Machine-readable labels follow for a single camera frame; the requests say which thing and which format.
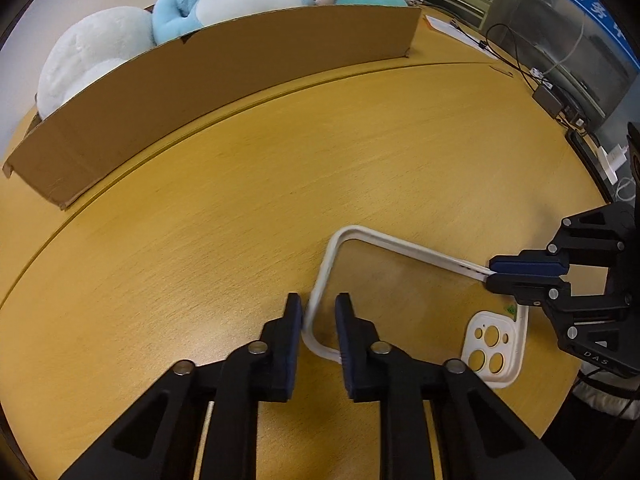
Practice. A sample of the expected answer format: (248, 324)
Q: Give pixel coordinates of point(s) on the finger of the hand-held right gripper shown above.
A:
(520, 289)
(525, 265)

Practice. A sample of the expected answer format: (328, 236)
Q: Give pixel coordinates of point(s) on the dark clothing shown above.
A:
(600, 410)

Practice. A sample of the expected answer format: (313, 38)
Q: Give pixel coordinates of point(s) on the white paper sheet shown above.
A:
(445, 27)

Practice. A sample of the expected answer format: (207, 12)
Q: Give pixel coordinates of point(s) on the white plush toy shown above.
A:
(85, 55)

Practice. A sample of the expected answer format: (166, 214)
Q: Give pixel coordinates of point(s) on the glass partition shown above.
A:
(550, 20)

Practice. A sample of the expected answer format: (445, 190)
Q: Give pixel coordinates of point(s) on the white plug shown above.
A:
(539, 74)

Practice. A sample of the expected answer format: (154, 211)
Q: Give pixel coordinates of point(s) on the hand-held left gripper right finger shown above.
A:
(346, 340)

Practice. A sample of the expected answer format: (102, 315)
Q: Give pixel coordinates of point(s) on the blue banner strip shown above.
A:
(595, 10)

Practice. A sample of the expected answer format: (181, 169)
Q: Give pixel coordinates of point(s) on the cardboard box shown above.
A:
(200, 85)

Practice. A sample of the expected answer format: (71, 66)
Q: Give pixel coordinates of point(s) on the black labelled box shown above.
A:
(576, 117)

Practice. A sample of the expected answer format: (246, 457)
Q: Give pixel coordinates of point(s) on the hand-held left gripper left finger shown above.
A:
(295, 332)

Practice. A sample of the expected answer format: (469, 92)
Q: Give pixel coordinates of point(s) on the white charger block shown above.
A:
(612, 162)

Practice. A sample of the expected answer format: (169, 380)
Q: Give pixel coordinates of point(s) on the white clear phone case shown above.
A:
(515, 366)

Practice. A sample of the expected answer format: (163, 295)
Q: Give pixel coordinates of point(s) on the black power adapter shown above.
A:
(548, 100)

